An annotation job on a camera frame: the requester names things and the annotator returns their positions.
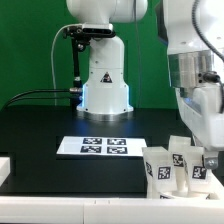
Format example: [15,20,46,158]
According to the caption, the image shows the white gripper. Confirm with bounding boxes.
[175,85,224,170]

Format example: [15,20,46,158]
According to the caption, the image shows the white round stool seat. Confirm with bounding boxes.
[147,185,211,199]

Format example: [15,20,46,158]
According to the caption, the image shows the white marker sheet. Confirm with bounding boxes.
[57,136,146,157]

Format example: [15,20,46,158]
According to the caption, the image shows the black base cables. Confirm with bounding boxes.
[2,87,83,110]

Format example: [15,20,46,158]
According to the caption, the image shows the black camera stand pole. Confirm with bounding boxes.
[70,38,90,109]

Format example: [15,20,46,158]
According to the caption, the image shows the black camera on stand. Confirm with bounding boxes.
[63,24,116,39]

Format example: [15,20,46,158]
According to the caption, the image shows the grey camera cable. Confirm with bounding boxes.
[50,23,80,107]

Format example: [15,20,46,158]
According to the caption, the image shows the white front rail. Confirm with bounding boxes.
[0,197,224,224]

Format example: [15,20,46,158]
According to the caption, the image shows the white left rail block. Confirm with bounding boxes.
[0,157,10,186]

